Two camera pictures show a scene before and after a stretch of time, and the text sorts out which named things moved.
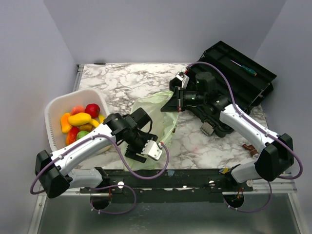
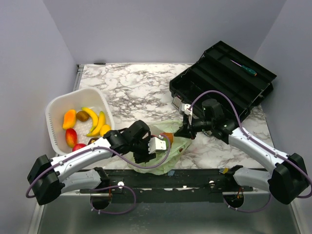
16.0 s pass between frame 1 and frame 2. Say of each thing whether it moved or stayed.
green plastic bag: moved
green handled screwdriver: stayed
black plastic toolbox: stayed
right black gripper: moved
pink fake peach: moved
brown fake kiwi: moved
